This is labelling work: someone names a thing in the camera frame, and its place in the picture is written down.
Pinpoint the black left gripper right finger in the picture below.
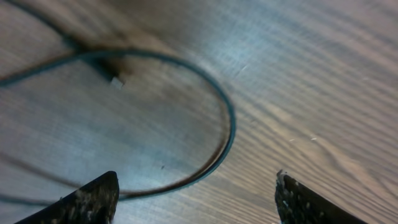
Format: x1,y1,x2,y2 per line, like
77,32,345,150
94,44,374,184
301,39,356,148
274,170,365,224

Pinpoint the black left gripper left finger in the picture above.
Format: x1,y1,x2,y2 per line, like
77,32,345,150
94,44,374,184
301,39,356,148
16,171,119,224

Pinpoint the black USB cable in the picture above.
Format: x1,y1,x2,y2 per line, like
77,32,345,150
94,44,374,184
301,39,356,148
0,0,237,206

